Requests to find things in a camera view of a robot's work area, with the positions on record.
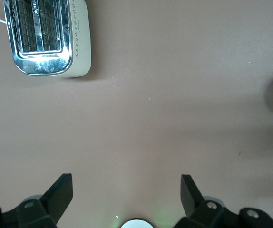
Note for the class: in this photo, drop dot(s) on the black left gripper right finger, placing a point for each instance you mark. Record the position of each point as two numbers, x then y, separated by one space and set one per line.
205 213

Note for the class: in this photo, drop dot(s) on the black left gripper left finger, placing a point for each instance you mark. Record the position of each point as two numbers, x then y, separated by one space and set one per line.
43 209

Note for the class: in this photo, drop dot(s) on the brown table cover sheet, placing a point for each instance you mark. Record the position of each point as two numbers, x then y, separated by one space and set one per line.
150 118

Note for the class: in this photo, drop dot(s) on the beige chrome toaster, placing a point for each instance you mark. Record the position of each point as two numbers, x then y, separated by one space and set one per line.
79 35

